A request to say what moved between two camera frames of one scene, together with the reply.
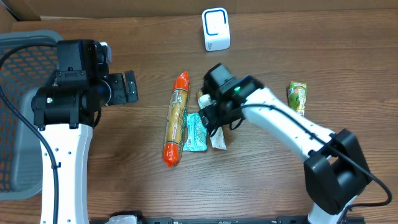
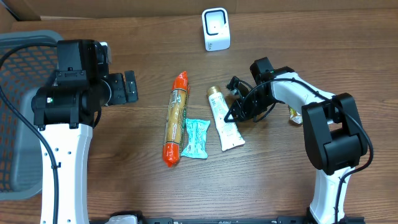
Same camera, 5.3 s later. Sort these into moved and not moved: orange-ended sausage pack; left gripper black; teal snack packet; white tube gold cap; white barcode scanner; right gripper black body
Moved: white tube gold cap; teal snack packet; right gripper black body
Not moved: white barcode scanner; left gripper black; orange-ended sausage pack
